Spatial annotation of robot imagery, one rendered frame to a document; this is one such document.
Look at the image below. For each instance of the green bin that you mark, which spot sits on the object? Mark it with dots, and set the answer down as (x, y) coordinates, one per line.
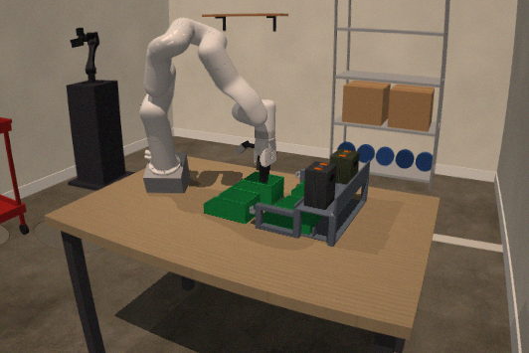
(308, 220)
(233, 204)
(298, 191)
(270, 192)

